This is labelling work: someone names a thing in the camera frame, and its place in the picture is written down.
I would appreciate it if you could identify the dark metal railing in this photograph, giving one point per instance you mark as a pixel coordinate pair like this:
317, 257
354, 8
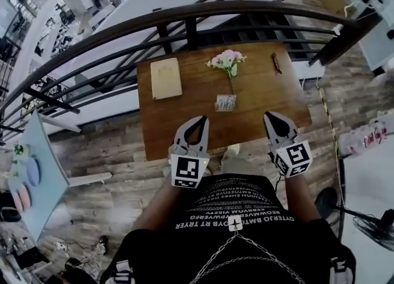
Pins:
191, 34

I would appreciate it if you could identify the white printed table card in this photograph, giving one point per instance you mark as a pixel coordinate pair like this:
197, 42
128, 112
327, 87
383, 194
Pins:
225, 103

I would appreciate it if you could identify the small green plant sprig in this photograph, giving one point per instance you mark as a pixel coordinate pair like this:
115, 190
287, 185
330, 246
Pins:
18, 149

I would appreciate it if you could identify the black floor fan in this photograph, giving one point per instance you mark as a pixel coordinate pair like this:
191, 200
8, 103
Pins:
372, 224

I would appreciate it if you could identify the light blue table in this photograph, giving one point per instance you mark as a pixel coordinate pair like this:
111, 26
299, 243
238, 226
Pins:
46, 184

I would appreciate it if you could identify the person's left forearm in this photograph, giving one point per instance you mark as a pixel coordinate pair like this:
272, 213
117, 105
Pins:
154, 209

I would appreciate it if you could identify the person's black printed t-shirt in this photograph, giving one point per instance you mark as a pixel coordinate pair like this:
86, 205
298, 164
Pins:
246, 261

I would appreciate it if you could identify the white shoe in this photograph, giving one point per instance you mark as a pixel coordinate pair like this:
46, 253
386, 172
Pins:
233, 148

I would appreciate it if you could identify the pink plate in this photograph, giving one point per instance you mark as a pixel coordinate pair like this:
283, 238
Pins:
25, 196
17, 202

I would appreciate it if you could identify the pink flower bouquet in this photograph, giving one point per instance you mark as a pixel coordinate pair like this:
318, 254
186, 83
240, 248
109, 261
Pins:
226, 59

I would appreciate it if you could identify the dark folded eyeglasses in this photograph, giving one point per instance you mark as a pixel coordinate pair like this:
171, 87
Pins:
276, 63

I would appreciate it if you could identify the shrink-wrapped water bottle pack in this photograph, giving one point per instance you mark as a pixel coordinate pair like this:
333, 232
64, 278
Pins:
363, 136

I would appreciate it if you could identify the person's right forearm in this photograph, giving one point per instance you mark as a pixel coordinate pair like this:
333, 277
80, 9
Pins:
303, 196

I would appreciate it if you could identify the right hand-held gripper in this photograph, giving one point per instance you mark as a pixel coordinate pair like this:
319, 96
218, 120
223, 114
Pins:
292, 159

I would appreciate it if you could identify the beige book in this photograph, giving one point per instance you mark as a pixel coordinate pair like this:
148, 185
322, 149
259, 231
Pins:
166, 79

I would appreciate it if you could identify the blue plate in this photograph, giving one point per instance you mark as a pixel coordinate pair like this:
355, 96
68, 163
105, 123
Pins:
33, 171

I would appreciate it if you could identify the brown wooden table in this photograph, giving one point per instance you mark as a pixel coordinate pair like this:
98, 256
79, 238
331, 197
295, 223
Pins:
252, 91

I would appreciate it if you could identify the person's grey trousers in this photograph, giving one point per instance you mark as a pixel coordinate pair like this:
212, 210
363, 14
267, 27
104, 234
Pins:
231, 164

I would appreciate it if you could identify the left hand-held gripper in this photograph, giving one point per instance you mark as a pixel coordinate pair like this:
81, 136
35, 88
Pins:
187, 170

